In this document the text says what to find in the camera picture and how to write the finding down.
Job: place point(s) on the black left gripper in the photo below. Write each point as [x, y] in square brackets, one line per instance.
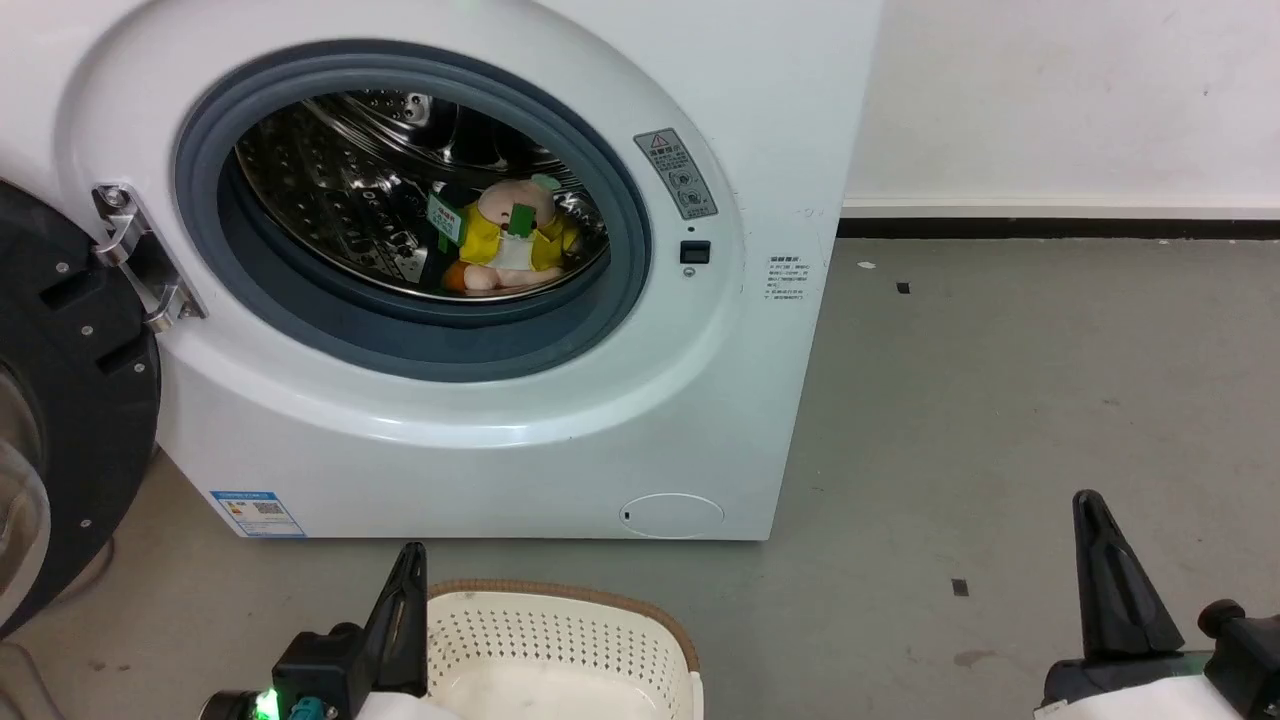
[320, 670]

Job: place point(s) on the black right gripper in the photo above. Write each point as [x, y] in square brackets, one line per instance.
[1120, 675]

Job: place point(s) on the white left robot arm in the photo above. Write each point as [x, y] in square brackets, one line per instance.
[400, 708]

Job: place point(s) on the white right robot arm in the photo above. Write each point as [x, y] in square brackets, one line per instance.
[1140, 700]

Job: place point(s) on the white perforated laundry basket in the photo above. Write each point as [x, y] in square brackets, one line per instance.
[560, 650]

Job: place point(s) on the white front-load washing machine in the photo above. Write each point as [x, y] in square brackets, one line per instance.
[560, 440]

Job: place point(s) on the plush doll in yellow jacket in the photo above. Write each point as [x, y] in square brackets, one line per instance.
[510, 245]

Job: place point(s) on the blue energy label sticker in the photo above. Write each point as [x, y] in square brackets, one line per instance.
[258, 513]

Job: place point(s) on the round white filter cover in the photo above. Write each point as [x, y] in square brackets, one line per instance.
[671, 516]

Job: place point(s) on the grey rubber door gasket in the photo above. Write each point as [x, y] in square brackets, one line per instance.
[400, 335]

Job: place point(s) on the black round washer door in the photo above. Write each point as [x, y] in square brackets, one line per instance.
[90, 400]

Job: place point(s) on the white text sticker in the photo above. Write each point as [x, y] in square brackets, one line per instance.
[787, 279]

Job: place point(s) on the stainless steel washer drum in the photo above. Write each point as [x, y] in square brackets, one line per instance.
[340, 180]

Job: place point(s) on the chrome door hinge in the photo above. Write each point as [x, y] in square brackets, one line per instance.
[135, 255]

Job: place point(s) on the black door latch socket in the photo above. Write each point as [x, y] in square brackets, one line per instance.
[694, 251]

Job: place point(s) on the grey warning label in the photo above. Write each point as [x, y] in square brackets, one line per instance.
[677, 173]

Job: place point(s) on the black wall baseboard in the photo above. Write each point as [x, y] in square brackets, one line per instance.
[1060, 228]

